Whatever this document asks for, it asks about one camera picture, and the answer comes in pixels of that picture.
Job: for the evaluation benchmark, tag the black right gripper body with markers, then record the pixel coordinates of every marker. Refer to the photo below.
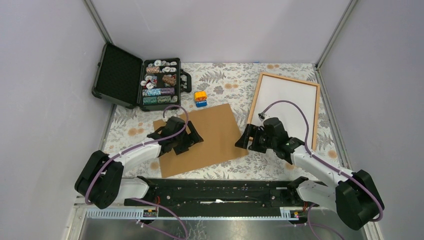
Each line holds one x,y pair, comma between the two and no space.
261,142

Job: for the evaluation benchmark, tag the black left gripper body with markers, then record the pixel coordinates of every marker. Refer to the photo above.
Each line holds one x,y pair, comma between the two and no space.
180,139

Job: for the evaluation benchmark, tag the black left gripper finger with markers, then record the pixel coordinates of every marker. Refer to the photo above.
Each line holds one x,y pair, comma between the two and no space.
183,147
194,136

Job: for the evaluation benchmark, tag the wooden picture frame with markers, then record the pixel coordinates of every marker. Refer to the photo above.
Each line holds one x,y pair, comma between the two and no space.
255,96

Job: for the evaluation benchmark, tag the brown cardboard backing board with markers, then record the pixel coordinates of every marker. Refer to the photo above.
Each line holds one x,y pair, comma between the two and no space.
219,130

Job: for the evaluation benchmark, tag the photo print of window plant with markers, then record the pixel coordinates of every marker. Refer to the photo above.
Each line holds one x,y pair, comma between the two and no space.
291,99

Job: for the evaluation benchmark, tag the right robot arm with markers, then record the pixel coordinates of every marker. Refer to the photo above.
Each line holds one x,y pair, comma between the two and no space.
352,195

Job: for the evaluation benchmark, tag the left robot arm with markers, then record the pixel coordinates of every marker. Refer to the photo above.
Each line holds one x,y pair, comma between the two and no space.
101,180

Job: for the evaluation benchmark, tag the green poker chip stack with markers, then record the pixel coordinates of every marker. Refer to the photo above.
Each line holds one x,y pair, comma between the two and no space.
149,100

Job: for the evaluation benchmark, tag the purple poker chip stack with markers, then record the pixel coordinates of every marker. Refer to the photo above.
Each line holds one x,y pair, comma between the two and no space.
167,91

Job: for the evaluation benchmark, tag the yellow and blue toy block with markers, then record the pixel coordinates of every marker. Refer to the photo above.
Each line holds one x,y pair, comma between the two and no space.
200,99

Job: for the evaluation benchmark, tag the cyan poker chip stack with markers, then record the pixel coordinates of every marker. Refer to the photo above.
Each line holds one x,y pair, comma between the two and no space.
154,92

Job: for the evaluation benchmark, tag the black poker chip case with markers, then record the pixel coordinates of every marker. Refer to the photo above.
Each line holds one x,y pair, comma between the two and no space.
121,77

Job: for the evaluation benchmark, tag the orange poker chip roll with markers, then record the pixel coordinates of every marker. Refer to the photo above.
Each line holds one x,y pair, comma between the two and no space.
169,80

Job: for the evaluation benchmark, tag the floral patterned table mat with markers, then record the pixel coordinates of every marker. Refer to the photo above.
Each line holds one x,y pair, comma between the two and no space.
232,83

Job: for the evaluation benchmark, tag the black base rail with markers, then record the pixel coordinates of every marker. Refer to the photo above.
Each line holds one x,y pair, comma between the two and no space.
218,198

